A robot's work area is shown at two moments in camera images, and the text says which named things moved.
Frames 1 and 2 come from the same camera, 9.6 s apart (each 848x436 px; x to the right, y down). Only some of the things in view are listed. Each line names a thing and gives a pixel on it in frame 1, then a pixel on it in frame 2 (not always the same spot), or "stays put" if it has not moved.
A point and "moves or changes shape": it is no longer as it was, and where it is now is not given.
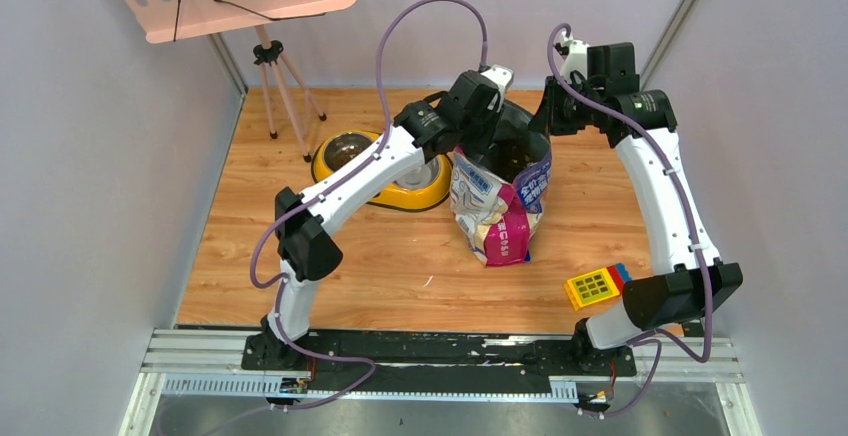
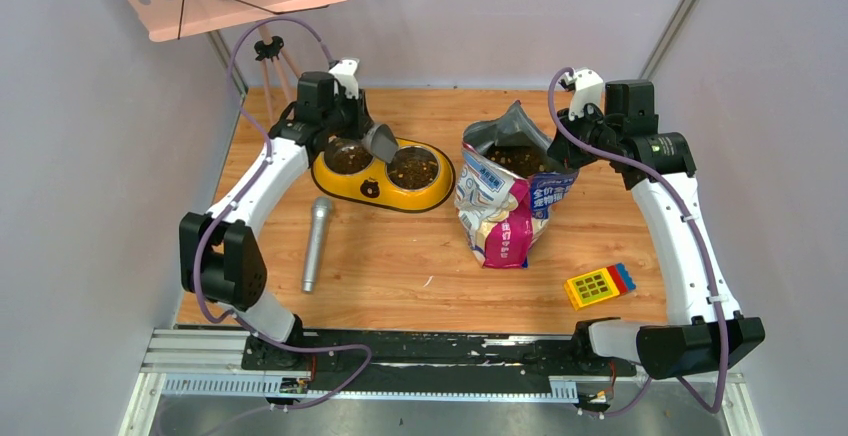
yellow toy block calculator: x=593 y=287 stays put
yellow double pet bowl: x=425 y=187 stays put
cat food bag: x=498 y=202 moves or changes shape
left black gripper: x=488 y=124 -> x=357 y=124
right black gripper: x=546 y=119 -> x=567 y=155
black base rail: x=336 y=360 stays put
